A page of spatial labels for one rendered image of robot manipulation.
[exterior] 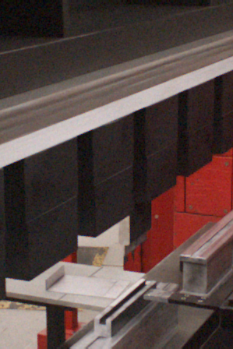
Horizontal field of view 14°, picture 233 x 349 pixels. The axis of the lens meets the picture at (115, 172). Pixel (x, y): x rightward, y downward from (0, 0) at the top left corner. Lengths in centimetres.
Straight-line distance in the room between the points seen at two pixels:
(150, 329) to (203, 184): 88
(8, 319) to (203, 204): 185
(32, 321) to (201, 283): 225
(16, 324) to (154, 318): 248
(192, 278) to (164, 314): 25
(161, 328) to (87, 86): 96
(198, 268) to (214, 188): 56
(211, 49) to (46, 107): 44
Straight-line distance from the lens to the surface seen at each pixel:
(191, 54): 115
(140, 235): 168
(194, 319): 193
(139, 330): 168
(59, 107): 84
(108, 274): 180
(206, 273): 201
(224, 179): 252
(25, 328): 415
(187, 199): 257
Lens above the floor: 161
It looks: 14 degrees down
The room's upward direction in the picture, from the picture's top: straight up
